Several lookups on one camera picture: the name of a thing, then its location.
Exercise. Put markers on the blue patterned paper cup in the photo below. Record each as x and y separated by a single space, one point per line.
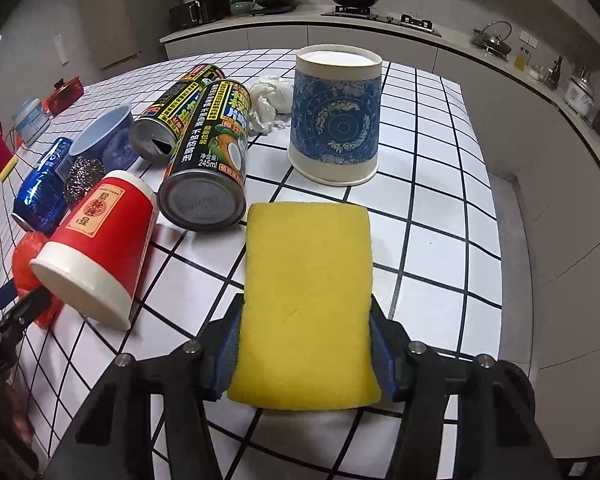
332 125

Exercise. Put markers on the wall outlet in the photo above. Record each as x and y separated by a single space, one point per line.
529 39

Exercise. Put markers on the steel wool scrubber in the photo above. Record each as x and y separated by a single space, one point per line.
82 177

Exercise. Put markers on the white plastic tub blue label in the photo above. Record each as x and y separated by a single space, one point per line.
30 122

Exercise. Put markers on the dark glass bottle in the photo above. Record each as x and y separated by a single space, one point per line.
557 72

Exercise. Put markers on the white wall panel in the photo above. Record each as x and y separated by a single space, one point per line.
61 49

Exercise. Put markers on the orange plastic bag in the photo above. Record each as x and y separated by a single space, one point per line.
25 260

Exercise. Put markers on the gas stove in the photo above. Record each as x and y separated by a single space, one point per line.
380 16

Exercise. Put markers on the black toaster oven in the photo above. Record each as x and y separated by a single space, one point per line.
197 10

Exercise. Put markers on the teal ceramic vase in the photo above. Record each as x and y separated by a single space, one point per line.
240 2

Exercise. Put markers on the blue plastic bowl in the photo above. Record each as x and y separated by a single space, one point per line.
100 132

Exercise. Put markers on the yellow sponge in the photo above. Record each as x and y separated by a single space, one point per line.
300 300

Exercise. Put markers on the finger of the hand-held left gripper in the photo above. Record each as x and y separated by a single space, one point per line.
25 307

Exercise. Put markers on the small glass jar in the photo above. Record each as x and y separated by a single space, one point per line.
539 72

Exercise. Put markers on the red paper cup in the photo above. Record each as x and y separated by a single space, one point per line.
95 240

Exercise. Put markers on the white rice cooker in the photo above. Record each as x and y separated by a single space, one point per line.
580 95

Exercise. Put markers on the crumpled white tissue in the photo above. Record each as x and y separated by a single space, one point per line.
275 95

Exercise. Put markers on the blue drink can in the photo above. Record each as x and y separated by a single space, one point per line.
37 190

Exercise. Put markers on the tall beige cabinet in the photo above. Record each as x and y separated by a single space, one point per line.
112 15

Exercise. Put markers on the white grid tablecloth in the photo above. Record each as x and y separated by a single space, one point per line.
430 210

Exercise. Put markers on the yellow strip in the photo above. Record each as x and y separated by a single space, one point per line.
9 167

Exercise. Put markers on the yellow liquid bottle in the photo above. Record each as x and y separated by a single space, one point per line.
521 60

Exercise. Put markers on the red pot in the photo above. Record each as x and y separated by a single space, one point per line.
65 95

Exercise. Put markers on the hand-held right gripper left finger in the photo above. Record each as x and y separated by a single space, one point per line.
227 355

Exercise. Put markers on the black drink can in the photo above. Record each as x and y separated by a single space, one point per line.
205 175
170 110

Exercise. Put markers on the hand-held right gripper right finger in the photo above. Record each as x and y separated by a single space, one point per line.
382 355

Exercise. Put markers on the metal kettle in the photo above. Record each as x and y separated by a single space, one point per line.
492 40

